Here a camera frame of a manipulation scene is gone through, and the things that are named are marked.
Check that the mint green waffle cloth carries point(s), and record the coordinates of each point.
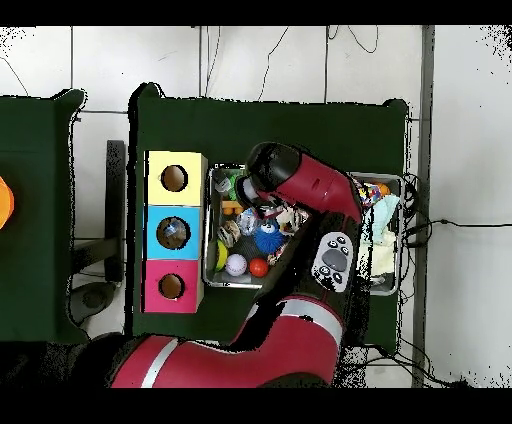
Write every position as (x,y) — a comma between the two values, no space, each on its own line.
(386,212)

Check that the white baseball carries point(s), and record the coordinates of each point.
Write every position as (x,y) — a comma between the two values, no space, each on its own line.
(236,265)

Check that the dark green tablecloth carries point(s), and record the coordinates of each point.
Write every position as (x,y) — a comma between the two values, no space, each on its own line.
(280,120)

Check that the shallow clear mesh bin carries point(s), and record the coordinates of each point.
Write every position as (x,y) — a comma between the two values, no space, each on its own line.
(232,283)

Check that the cream waffle cloth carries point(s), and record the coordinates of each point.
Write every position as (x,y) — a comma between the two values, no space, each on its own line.
(382,256)

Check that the yellow and green toy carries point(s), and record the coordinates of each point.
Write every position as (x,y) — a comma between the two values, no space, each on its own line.
(222,256)

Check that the wooden box with three holes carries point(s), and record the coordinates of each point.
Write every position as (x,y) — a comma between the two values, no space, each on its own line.
(192,248)

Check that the small red ball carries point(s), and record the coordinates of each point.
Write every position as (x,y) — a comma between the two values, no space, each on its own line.
(259,268)

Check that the crumpled polka dot cloth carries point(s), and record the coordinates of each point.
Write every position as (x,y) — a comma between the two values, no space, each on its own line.
(370,194)

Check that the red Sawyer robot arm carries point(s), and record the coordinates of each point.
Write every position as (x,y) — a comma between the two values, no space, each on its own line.
(312,184)

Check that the clear plastic bottle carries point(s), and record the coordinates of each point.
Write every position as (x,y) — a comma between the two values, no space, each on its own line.
(247,222)

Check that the orange round object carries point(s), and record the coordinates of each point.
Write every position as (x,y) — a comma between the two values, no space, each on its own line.
(4,204)

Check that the neighbouring green covered table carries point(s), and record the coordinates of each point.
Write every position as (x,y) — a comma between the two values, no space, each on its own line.
(32,240)

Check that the blue fuzzy toy with eyes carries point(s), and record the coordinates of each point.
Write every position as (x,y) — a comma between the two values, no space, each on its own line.
(268,240)

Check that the colourful printed silver can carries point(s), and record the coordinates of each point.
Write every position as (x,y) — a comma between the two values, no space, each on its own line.
(228,234)

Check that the orange plastic toy brick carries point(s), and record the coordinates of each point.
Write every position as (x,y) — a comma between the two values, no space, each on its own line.
(232,207)

